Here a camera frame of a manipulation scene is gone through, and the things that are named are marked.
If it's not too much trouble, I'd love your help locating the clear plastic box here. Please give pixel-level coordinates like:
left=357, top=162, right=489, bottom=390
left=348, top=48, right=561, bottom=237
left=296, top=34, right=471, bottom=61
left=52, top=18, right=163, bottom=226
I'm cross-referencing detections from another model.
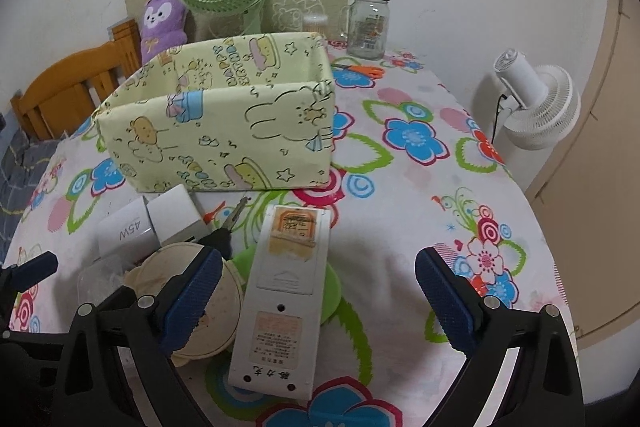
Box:
left=77, top=255, right=134, bottom=306

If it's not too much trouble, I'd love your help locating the cream round container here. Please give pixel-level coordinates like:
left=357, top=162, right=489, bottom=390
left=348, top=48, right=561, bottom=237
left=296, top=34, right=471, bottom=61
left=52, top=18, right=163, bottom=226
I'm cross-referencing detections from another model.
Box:
left=124, top=243, right=243, bottom=367

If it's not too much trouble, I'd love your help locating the white 45W charger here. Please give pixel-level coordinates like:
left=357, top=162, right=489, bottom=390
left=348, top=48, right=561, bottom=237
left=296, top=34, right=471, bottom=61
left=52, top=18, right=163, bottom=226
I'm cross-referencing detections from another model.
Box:
left=96, top=196, right=160, bottom=263

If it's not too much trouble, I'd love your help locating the black key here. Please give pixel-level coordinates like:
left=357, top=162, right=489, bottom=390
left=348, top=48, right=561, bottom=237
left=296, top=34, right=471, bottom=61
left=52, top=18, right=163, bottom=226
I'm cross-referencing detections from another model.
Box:
left=196, top=196, right=250, bottom=260

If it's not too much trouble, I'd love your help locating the white cube charger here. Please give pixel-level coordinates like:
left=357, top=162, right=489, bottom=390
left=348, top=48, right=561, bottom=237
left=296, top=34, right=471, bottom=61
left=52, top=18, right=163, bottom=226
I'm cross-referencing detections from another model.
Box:
left=146, top=184, right=209, bottom=246

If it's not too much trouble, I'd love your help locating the green rounded case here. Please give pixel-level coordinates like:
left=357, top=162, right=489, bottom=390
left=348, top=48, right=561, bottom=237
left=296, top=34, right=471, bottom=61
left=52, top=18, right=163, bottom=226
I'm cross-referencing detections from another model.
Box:
left=229, top=245, right=342, bottom=325

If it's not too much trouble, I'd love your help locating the white remote control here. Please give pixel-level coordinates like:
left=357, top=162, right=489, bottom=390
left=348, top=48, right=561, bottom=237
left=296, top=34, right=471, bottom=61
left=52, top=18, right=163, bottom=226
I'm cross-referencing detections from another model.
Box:
left=228, top=205, right=331, bottom=400

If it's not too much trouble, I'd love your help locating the plaid grey blanket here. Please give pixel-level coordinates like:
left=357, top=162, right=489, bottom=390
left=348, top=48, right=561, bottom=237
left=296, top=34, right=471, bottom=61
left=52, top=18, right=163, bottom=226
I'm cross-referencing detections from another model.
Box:
left=0, top=129, right=58, bottom=262

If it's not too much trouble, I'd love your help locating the wooden chair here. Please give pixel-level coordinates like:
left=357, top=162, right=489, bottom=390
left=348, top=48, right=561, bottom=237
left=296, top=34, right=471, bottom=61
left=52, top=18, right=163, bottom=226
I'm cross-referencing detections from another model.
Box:
left=11, top=18, right=141, bottom=141

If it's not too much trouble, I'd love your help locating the yellow cartoon storage box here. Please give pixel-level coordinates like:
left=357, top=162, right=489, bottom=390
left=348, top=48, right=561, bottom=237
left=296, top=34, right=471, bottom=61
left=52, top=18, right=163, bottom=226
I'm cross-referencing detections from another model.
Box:
left=92, top=32, right=335, bottom=193

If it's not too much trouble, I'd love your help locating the floral tablecloth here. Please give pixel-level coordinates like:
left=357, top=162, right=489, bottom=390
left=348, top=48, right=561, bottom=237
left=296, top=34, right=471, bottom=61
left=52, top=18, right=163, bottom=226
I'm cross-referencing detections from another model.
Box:
left=2, top=42, right=585, bottom=426

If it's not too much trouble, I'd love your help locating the white floor fan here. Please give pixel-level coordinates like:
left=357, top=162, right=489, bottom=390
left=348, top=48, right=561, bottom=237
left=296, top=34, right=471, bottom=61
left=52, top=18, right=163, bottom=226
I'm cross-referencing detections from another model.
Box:
left=494, top=48, right=582, bottom=150

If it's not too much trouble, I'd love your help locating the purple plush toy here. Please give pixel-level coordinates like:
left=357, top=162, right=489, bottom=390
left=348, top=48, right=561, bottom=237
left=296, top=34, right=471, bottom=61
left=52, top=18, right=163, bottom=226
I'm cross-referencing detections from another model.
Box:
left=140, top=0, right=188, bottom=64

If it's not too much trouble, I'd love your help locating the cotton swab container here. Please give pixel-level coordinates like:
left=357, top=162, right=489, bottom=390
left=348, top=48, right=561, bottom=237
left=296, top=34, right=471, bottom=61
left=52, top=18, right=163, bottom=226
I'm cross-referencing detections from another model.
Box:
left=303, top=13, right=329, bottom=39

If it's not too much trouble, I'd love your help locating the glass jar green lid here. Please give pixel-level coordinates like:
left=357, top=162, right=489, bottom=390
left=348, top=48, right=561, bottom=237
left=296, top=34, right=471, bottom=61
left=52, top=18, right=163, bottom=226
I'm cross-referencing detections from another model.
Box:
left=347, top=0, right=390, bottom=61

